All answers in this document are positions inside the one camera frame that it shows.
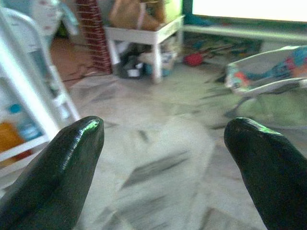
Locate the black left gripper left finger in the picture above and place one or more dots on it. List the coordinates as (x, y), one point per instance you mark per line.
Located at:
(57, 177)

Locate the colourful baby bouncer seat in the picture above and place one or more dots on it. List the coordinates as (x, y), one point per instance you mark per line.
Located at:
(266, 74)

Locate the red toy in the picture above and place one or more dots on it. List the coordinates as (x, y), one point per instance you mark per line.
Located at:
(193, 59)

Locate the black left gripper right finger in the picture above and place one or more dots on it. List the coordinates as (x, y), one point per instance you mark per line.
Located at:
(271, 172)

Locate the black box with white label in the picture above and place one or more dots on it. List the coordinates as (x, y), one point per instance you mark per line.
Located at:
(130, 69)

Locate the clear blue-capped water bottle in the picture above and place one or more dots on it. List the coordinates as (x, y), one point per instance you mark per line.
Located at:
(25, 124)

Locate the red woven basket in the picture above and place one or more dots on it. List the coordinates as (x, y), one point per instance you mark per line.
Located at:
(94, 36)

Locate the brown bag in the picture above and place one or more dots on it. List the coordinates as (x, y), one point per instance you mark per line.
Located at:
(138, 14)

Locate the white metal folding chair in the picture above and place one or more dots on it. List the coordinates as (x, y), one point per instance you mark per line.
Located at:
(31, 83)

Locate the orange juice bottle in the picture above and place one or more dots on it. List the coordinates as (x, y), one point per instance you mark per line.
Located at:
(9, 139)

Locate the white wooden table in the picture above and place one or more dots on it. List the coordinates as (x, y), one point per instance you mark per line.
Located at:
(153, 40)

